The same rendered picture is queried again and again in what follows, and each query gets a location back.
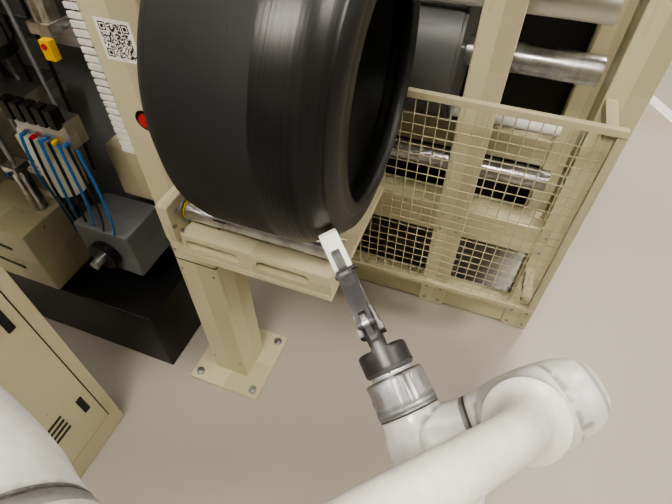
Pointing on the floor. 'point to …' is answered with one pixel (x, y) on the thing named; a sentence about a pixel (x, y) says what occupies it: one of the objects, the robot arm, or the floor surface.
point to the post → (219, 293)
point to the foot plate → (207, 369)
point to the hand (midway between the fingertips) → (336, 252)
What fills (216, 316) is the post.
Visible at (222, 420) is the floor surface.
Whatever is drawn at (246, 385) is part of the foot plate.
